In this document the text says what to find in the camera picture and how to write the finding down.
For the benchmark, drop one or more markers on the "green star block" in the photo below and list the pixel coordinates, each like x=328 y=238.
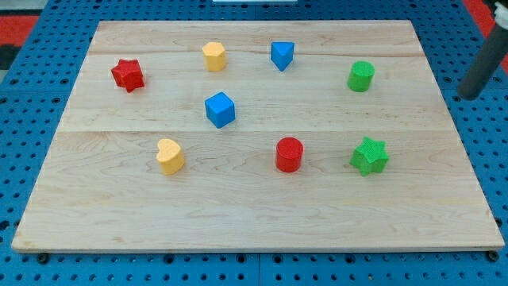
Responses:
x=370 y=156

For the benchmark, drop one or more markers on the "yellow hexagon block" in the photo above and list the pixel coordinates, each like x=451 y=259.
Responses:
x=214 y=56

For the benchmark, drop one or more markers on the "green cylinder block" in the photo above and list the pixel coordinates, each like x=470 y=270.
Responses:
x=360 y=76

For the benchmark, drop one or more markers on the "yellow heart block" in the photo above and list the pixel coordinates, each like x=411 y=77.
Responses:
x=170 y=156

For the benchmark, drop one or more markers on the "blue triangle block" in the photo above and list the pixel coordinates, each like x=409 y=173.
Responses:
x=282 y=53

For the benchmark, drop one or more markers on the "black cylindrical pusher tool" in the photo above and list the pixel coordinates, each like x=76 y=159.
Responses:
x=488 y=59

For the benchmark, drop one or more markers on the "blue cube block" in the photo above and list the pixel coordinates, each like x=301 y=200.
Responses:
x=220 y=109

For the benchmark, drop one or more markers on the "wooden board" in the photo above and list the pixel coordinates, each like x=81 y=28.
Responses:
x=101 y=188

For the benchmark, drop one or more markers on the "red cylinder block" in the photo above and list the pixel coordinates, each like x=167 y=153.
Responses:
x=288 y=154

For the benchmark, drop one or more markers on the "red star block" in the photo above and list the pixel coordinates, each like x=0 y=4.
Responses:
x=128 y=74

